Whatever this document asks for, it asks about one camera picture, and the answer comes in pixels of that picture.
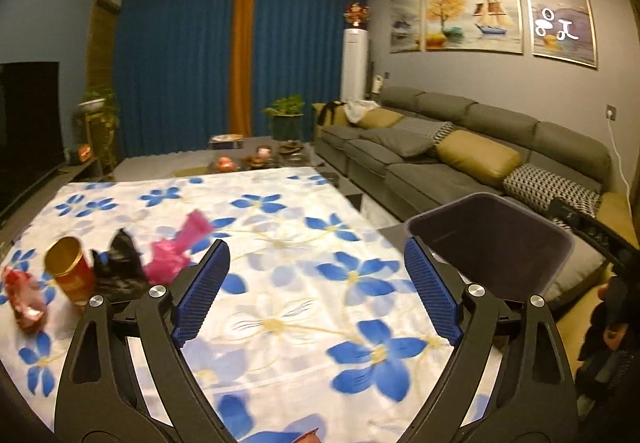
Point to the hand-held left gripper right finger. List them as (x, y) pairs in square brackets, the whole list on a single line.
[(432, 288)]

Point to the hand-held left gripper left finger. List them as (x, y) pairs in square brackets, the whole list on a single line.
[(200, 293)]

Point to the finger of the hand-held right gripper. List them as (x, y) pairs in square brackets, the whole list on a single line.
[(595, 230)]

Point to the grey plastic bin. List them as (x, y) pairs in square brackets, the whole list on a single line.
[(480, 243)]

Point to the light grey cushion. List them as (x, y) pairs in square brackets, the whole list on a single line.
[(582, 263)]

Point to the pink plastic bag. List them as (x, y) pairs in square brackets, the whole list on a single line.
[(165, 260)]

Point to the large patterned cushion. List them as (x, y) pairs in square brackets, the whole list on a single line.
[(550, 188)]

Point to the black plastic bag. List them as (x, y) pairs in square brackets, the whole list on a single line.
[(117, 263)]

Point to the grey sofa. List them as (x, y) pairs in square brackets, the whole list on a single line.
[(400, 183)]

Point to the blue floral blanket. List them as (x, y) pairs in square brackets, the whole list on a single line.
[(300, 223)]

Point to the paper cup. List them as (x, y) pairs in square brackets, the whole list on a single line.
[(70, 273)]

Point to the large mustard cushion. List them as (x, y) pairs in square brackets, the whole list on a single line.
[(477, 158)]

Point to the dark grey cushion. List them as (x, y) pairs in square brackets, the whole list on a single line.
[(395, 143)]

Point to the flat box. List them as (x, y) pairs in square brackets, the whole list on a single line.
[(226, 142)]

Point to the small patterned cushion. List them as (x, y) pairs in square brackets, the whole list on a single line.
[(437, 130)]

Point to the brown bowl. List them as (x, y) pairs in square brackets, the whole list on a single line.
[(291, 153)]

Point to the dark coffee table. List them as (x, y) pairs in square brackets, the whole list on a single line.
[(305, 163)]

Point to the grey television cabinet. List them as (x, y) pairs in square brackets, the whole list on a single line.
[(80, 170)]

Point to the small mustard cushion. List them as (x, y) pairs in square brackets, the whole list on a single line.
[(380, 119)]

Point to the red and white plastic bag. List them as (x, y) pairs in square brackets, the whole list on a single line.
[(22, 298)]

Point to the plant stand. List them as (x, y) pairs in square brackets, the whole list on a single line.
[(100, 143)]

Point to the orange radio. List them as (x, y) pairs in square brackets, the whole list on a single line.
[(84, 154)]

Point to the white cloth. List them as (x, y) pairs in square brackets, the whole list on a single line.
[(361, 110)]

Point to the leafy plant in green pot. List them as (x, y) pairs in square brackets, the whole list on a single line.
[(285, 115)]

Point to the small white object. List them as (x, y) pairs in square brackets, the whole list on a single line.
[(377, 84)]

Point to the trailing potted plant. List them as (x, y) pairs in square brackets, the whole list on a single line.
[(97, 105)]

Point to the purple framed painting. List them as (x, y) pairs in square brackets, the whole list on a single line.
[(560, 18)]

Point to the blue curtain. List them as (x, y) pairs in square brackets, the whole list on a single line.
[(175, 68), (300, 48)]

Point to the white standing air conditioner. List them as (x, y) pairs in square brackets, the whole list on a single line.
[(355, 68)]

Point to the black flat television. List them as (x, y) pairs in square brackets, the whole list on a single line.
[(25, 133)]

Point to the orange curtain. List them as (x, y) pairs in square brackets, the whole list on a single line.
[(242, 58)]

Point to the large sailboat painting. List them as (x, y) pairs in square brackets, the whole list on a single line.
[(472, 15)]

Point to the small landscape painting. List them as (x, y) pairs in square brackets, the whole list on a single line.
[(405, 23)]

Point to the orange flower arrangement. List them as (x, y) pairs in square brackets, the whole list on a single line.
[(356, 14)]

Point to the wall socket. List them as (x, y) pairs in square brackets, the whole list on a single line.
[(612, 111)]

